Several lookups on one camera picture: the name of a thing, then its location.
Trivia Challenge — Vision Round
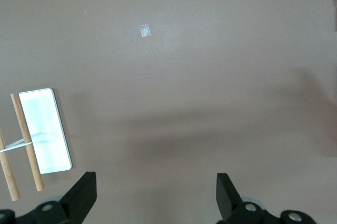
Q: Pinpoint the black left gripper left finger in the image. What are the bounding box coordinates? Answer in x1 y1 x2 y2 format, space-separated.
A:
0 171 97 224

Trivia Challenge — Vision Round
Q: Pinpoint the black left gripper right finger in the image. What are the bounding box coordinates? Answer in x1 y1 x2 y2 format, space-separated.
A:
216 172 316 224

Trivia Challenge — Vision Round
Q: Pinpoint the clear tape piece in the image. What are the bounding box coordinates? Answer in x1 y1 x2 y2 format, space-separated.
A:
139 23 151 38

